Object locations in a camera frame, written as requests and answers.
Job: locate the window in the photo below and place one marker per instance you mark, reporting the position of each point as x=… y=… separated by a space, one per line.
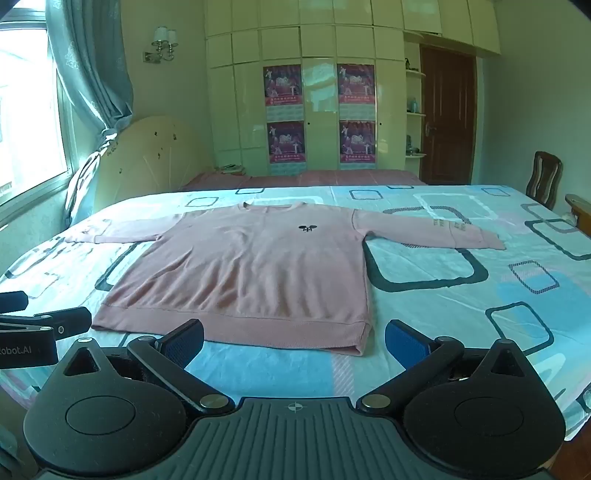
x=27 y=115

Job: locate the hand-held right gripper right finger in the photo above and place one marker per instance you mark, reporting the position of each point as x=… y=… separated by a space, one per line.
x=406 y=341

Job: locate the wall lamp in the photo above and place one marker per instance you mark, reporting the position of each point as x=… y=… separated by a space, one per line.
x=162 y=44

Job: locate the bed with patterned sheet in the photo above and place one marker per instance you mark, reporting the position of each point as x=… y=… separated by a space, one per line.
x=461 y=323

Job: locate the brown wooden door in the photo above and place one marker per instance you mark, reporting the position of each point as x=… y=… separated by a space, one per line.
x=448 y=115

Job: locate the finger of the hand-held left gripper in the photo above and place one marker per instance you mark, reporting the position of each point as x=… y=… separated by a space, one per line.
x=69 y=323
x=14 y=302

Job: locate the stack of books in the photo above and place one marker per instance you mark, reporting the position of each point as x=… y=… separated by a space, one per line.
x=232 y=169

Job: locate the cream round headboard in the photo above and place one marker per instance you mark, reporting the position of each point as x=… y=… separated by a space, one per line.
x=152 y=161

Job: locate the wooden chair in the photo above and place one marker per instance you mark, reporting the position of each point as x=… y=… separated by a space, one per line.
x=545 y=180

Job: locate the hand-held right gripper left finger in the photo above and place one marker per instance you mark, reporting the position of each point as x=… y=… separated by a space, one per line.
x=182 y=341

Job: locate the wooden furniture piece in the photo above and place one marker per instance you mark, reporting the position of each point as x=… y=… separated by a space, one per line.
x=579 y=203

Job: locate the blue-grey curtain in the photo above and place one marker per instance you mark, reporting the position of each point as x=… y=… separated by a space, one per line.
x=87 y=69

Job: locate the pink sweater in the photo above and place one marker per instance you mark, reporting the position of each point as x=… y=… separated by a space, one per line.
x=249 y=272

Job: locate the cream glossy wardrobe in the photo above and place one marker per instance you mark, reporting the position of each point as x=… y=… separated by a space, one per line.
x=240 y=92

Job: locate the wall poster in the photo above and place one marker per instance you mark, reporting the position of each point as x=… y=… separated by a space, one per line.
x=282 y=90
x=355 y=90
x=358 y=146
x=286 y=147

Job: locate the pink blanket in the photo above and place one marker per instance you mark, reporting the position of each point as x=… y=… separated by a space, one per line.
x=323 y=177

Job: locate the cream corner shelf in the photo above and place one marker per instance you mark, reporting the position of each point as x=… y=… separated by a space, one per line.
x=414 y=74

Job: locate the teal bottle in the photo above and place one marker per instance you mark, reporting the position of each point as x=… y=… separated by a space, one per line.
x=414 y=105

